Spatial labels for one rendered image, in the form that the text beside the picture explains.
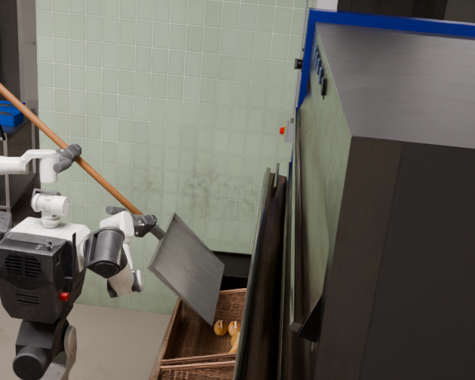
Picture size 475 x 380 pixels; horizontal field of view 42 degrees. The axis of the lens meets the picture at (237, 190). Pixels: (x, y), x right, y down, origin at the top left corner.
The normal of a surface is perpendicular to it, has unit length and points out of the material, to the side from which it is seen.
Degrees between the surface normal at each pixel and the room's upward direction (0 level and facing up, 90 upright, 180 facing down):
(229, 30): 90
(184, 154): 90
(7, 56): 90
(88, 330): 0
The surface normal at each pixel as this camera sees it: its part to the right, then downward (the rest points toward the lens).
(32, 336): 0.01, -0.43
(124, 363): 0.08, -0.93
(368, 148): -0.09, 0.34
